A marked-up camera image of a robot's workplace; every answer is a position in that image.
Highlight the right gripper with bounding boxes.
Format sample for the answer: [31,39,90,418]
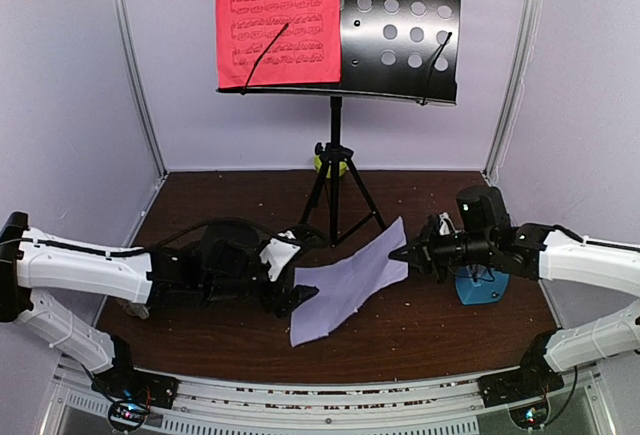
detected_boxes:
[389,219,495,285]

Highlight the lavender paper sheet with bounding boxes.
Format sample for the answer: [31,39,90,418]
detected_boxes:
[290,217,409,347]

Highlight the black music stand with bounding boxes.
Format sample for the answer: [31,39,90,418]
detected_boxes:
[219,0,461,245]

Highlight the red sheet music paper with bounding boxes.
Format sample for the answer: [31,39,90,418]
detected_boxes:
[215,0,342,90]

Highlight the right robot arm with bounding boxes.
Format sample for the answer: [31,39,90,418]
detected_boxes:
[389,185,639,397]

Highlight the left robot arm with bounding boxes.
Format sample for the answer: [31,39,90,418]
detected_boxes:
[1,212,328,399]

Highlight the blue metronome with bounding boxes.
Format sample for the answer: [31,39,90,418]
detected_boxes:
[455,265,510,306]

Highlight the patterned white mug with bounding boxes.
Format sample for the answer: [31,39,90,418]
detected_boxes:
[121,300,150,320]

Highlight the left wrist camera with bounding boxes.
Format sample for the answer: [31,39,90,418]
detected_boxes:
[259,230,301,283]

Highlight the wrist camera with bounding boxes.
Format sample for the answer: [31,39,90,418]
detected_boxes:
[259,230,301,283]
[426,212,457,236]

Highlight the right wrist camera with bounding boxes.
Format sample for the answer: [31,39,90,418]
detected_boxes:
[426,212,457,236]

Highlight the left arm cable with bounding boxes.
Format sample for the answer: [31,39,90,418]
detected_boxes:
[0,217,326,261]

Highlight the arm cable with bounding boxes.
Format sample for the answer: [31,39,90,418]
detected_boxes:
[549,224,640,251]
[0,217,326,261]

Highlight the front aluminium rail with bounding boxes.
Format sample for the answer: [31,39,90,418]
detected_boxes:
[49,347,601,435]

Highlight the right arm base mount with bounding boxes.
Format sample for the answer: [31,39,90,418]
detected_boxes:
[477,367,564,430]

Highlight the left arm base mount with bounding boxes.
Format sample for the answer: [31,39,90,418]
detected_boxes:
[90,371,179,433]

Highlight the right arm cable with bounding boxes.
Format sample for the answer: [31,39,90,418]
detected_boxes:
[549,224,640,251]

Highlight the right aluminium frame post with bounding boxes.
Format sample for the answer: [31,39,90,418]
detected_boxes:
[484,0,542,183]

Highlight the aluminium frame post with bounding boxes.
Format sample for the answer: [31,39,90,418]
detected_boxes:
[112,0,168,178]
[484,0,542,183]

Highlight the left aluminium frame post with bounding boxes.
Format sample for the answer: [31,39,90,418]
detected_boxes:
[112,0,168,178]

